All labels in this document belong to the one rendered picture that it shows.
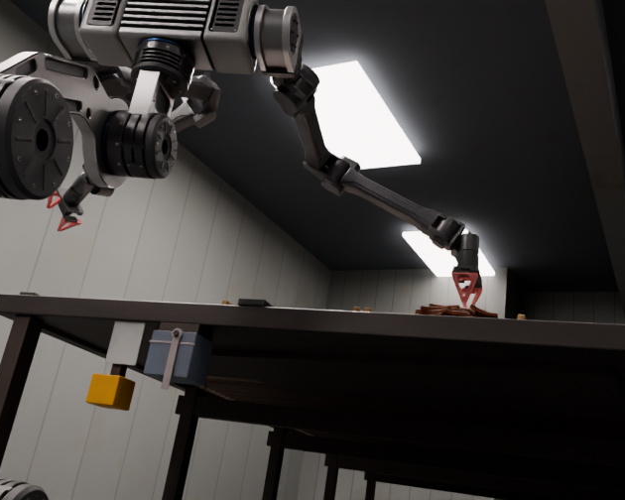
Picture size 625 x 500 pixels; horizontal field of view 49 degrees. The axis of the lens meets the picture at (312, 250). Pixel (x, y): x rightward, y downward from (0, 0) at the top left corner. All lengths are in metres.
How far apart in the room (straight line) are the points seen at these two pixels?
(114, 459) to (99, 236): 1.56
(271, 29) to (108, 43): 0.38
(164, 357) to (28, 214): 2.84
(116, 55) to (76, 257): 3.18
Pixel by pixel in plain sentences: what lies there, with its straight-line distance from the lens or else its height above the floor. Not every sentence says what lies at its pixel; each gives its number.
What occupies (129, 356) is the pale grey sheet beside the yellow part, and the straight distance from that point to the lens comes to 1.96.
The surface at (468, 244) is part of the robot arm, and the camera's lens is 1.92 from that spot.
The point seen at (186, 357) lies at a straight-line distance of 1.84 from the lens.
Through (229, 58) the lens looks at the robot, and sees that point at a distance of 1.65.
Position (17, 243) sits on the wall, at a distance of 4.54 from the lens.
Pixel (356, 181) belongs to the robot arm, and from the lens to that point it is 2.04.
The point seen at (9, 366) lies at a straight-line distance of 2.21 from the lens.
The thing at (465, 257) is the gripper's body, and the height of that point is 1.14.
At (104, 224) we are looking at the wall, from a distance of 5.03.
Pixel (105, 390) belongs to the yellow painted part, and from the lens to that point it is 1.95.
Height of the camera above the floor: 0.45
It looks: 20 degrees up
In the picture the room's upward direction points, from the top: 9 degrees clockwise
